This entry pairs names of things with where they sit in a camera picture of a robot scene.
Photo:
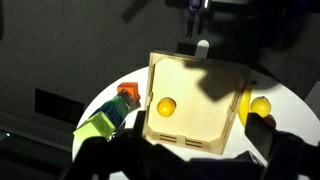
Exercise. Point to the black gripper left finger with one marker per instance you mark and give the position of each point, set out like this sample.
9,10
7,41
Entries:
140,156

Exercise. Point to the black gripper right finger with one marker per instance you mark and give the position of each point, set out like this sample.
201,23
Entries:
261,140

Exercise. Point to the blue block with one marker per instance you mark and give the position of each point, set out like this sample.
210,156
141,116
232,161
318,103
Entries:
111,115

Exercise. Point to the lime yellow block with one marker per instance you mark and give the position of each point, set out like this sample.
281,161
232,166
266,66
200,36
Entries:
95,126

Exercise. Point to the green block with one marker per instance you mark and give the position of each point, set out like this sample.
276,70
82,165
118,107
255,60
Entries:
118,105

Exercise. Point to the grey brown block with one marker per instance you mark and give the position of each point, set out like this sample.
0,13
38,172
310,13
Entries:
132,100

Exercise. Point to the shallow wooden box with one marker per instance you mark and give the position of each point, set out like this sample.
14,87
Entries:
193,116

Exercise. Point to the orange block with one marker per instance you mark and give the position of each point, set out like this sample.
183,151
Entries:
128,88

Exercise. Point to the yellow lemon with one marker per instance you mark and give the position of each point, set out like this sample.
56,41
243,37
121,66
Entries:
260,106

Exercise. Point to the yellow banana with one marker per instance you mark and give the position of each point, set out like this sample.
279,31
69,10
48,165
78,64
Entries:
245,106

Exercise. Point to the yellow ball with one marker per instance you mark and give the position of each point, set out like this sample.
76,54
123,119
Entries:
166,107

